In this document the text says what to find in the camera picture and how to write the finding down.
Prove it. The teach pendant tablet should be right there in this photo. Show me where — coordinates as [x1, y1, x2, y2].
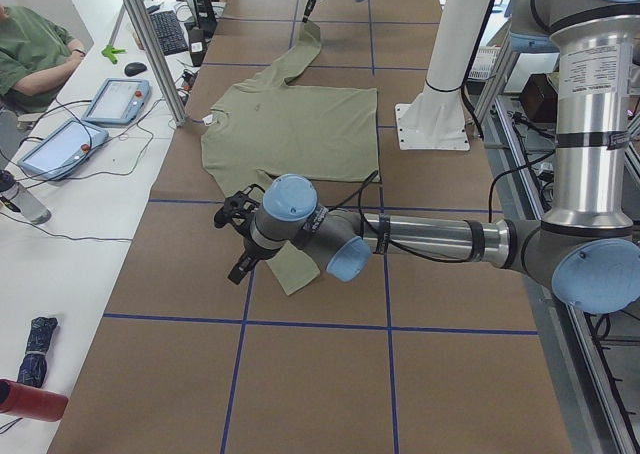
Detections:
[82, 78, 151, 126]
[18, 120, 109, 180]

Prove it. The red water bottle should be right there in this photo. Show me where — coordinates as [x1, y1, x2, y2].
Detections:
[1, 379, 69, 422]

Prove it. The black keyboard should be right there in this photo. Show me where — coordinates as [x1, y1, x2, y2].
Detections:
[150, 11, 189, 55]

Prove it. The folded dark blue umbrella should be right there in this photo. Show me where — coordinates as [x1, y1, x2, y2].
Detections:
[17, 317, 58, 388]

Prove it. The near teach pendant tablet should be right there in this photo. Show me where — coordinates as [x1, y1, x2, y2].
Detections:
[18, 120, 109, 180]

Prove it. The black computer mouse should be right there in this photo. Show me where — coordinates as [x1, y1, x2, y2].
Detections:
[124, 62, 147, 77]

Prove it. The brown table mat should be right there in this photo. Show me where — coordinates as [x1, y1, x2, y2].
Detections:
[47, 0, 572, 453]

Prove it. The olive green long-sleeve shirt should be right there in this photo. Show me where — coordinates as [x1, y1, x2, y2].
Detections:
[201, 22, 379, 295]

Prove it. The aluminium frame post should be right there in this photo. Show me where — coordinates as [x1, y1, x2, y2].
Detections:
[122, 0, 187, 127]

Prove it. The clear water bottle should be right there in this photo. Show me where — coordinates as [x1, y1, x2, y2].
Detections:
[1, 170, 51, 225]

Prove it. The green plastic tool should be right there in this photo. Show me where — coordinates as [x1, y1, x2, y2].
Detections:
[101, 44, 126, 64]

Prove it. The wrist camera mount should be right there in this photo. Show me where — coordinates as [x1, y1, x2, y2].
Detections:
[213, 184, 265, 230]

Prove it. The far teach pendant tablet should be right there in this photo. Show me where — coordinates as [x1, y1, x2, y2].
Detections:
[82, 78, 151, 126]

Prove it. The person in green shirt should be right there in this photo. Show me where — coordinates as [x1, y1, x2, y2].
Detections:
[1, 6, 86, 114]

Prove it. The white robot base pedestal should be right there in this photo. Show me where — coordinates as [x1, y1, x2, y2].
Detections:
[395, 0, 494, 151]

